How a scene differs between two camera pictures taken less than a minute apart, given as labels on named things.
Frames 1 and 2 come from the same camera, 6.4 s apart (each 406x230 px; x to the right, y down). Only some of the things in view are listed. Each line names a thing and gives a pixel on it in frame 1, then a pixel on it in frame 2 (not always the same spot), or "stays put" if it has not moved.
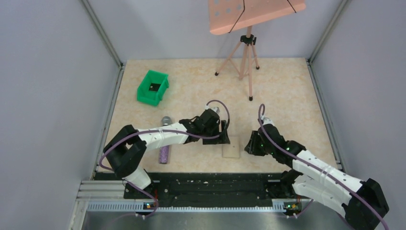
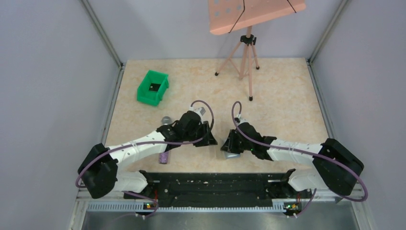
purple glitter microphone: x=164 y=151 stays put
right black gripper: x=253 y=143 → x=231 y=141
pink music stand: x=227 y=16 stays put
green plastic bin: x=152 y=87 stays put
